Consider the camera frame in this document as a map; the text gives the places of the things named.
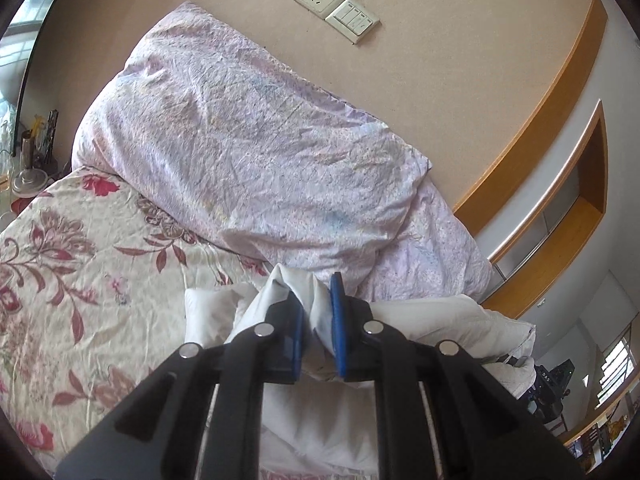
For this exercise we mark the floral cream bedspread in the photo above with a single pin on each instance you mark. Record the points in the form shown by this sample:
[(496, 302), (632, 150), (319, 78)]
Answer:
[(99, 286)]

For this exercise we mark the white puffer down jacket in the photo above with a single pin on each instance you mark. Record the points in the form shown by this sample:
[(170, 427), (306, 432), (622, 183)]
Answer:
[(323, 426)]

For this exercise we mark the wooden door frame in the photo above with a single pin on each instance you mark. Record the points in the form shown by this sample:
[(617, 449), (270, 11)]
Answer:
[(549, 240)]

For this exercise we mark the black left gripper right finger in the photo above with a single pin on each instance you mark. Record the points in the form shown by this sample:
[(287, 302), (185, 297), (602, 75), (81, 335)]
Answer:
[(439, 413)]

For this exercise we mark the lilac floral pillow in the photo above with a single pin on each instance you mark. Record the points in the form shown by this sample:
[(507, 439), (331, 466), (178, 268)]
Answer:
[(242, 151), (433, 255)]

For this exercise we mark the white wall light switch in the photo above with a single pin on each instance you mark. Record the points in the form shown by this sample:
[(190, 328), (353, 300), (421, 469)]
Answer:
[(352, 20)]

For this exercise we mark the wooden wall trim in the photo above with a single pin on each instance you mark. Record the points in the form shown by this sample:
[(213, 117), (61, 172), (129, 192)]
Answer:
[(518, 160)]

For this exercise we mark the right lilac floral pillow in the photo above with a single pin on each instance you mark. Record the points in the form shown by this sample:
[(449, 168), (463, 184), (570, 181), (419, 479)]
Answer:
[(433, 255)]

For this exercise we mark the left lilac floral pillow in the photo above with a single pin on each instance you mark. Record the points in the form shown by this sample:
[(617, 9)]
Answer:
[(242, 151)]

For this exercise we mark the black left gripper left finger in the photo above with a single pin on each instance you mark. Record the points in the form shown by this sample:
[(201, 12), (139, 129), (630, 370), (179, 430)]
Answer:
[(198, 415)]

